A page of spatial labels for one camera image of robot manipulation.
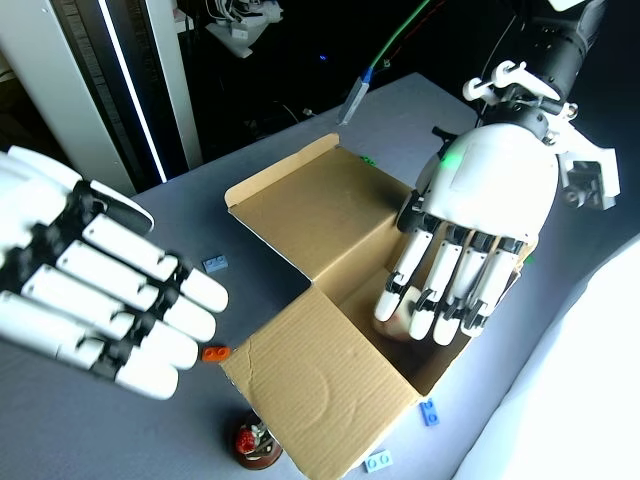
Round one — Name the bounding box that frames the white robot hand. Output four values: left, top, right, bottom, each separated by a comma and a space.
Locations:
0, 144, 230, 401
373, 123, 560, 347

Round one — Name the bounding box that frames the red and white toy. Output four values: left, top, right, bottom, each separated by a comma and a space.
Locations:
373, 285, 424, 344

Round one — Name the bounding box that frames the strawberry figurine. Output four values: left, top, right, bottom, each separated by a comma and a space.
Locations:
233, 409, 284, 470

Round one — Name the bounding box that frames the cardboard box with white outside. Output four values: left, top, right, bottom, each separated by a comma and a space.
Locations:
219, 132, 539, 476

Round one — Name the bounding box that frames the grey table cloth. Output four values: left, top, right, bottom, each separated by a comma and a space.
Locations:
0, 72, 640, 480

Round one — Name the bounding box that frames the white light strip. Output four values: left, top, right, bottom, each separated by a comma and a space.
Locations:
97, 0, 169, 184

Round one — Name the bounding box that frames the white parts pile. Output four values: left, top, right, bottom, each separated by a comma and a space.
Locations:
204, 0, 286, 59

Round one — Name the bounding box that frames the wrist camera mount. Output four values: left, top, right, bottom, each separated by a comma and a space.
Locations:
557, 124, 621, 211

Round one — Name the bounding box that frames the grey cable plug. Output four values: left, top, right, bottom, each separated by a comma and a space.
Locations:
337, 66, 375, 126

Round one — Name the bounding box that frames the green cable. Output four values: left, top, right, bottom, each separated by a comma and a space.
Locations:
372, 0, 434, 69

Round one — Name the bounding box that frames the white metal frame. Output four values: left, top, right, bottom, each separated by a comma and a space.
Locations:
0, 0, 204, 197

